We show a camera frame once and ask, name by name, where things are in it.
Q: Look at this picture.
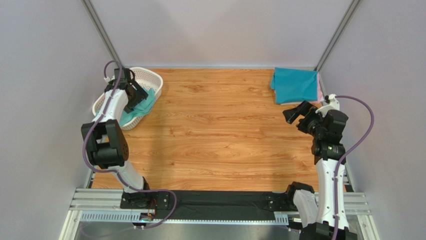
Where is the left aluminium corner post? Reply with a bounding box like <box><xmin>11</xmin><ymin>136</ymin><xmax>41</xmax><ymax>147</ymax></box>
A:
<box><xmin>81</xmin><ymin>0</ymin><xmax>123</xmax><ymax>65</ymax></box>

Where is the right aluminium corner post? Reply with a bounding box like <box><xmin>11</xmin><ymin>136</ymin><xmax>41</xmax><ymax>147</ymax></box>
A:
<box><xmin>315</xmin><ymin>0</ymin><xmax>363</xmax><ymax>72</ymax></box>

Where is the black base cloth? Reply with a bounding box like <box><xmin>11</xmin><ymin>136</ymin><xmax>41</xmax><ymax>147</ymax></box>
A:
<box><xmin>169</xmin><ymin>190</ymin><xmax>295</xmax><ymax>221</ymax></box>

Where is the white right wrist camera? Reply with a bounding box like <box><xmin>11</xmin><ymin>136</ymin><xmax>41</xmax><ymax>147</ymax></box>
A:
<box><xmin>315</xmin><ymin>94</ymin><xmax>340</xmax><ymax>117</ymax></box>

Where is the folded teal t shirt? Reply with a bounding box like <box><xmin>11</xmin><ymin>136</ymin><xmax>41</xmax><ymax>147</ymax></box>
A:
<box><xmin>270</xmin><ymin>67</ymin><xmax>319</xmax><ymax>105</ymax></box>

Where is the aluminium corner post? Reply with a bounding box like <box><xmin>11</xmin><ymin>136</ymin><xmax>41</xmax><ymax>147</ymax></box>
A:
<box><xmin>315</xmin><ymin>0</ymin><xmax>363</xmax><ymax>72</ymax></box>
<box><xmin>81</xmin><ymin>0</ymin><xmax>123</xmax><ymax>65</ymax></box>

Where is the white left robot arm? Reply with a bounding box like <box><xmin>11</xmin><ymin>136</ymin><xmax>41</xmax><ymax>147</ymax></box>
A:
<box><xmin>81</xmin><ymin>68</ymin><xmax>150</xmax><ymax>194</ymax></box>

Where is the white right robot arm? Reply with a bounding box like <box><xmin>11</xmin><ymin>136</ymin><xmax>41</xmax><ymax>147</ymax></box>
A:
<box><xmin>283</xmin><ymin>101</ymin><xmax>358</xmax><ymax>240</ymax></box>

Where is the white plastic laundry basket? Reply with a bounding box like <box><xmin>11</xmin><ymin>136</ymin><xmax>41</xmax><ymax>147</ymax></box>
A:
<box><xmin>92</xmin><ymin>66</ymin><xmax>164</xmax><ymax>131</ymax></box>

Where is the mint green t shirt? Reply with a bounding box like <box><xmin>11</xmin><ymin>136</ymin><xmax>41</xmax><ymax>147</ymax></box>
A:
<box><xmin>119</xmin><ymin>88</ymin><xmax>156</xmax><ymax>127</ymax></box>

